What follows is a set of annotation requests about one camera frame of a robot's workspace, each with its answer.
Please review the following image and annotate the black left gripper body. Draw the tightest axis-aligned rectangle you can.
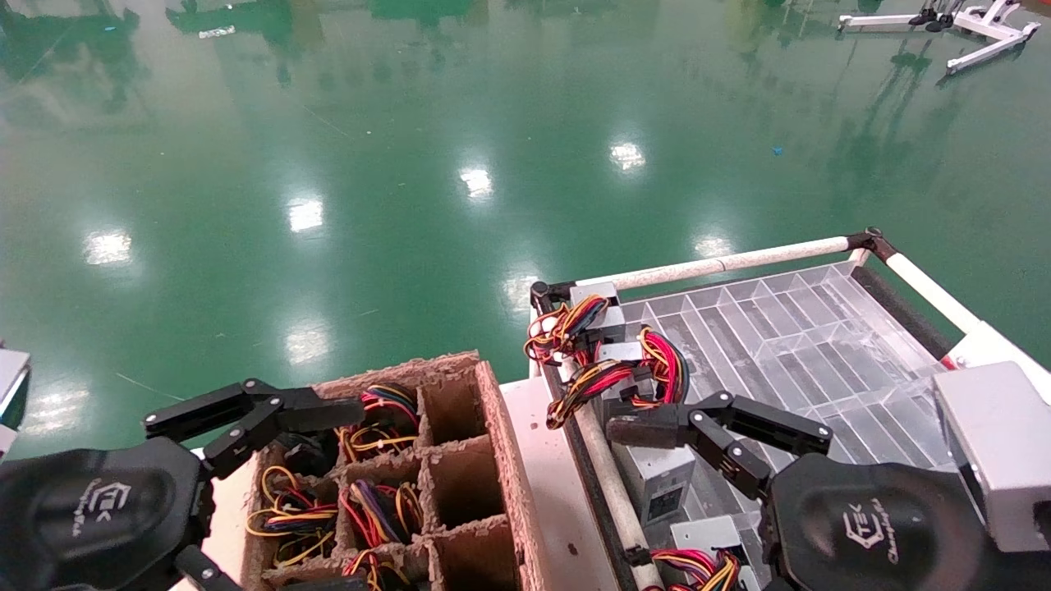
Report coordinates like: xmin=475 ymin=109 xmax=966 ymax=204
xmin=0 ymin=438 xmax=213 ymax=591

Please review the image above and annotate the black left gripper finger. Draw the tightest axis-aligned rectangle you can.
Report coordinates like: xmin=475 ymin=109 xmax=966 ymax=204
xmin=174 ymin=544 xmax=370 ymax=591
xmin=144 ymin=378 xmax=367 ymax=482

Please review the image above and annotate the white metal stand base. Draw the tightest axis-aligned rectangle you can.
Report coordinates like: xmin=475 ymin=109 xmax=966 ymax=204
xmin=838 ymin=0 xmax=1042 ymax=76

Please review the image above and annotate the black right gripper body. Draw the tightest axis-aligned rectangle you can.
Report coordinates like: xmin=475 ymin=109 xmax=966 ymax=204
xmin=760 ymin=453 xmax=1051 ymax=591

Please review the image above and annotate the clear plastic divided tray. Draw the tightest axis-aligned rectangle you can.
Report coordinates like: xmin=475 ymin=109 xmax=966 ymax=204
xmin=612 ymin=261 xmax=966 ymax=591

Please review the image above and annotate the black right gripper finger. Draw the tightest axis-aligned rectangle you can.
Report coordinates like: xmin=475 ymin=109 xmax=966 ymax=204
xmin=605 ymin=391 xmax=833 ymax=502

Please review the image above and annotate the white and red sign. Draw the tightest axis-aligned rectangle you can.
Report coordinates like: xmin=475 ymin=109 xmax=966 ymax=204
xmin=943 ymin=322 xmax=1051 ymax=387

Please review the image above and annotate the white pipe cart frame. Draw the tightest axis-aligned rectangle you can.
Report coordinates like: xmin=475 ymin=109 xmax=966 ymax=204
xmin=528 ymin=227 xmax=1051 ymax=591

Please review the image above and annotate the brown divided cardboard box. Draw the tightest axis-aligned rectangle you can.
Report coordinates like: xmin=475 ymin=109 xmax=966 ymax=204
xmin=238 ymin=350 xmax=553 ymax=591

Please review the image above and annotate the grey power supply with cables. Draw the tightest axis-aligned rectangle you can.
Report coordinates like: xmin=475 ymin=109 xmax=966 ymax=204
xmin=245 ymin=465 xmax=339 ymax=569
xmin=595 ymin=327 xmax=692 ymax=407
xmin=339 ymin=479 xmax=425 ymax=548
xmin=544 ymin=361 xmax=699 ymax=528
xmin=524 ymin=282 xmax=626 ymax=368
xmin=647 ymin=517 xmax=744 ymax=591
xmin=341 ymin=548 xmax=415 ymax=591
xmin=338 ymin=383 xmax=421 ymax=462

